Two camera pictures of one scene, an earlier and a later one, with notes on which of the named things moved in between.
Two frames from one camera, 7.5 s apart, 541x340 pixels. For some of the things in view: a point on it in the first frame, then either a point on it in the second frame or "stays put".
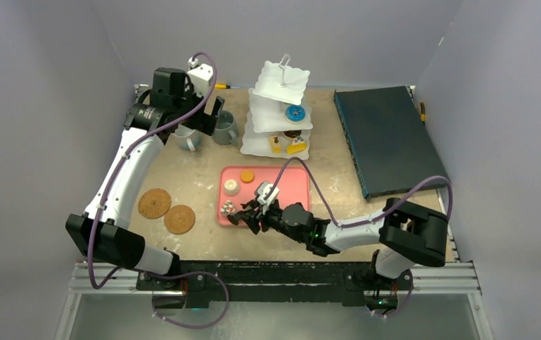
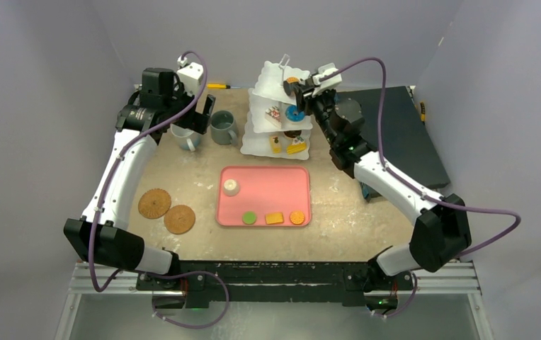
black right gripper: x=258 y=214 -> x=305 y=93
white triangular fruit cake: x=228 y=207 -> x=273 y=116
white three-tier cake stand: x=277 y=124 stays put
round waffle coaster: x=179 y=219 stays put
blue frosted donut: x=295 y=114 stays put
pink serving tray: x=236 y=185 stays put
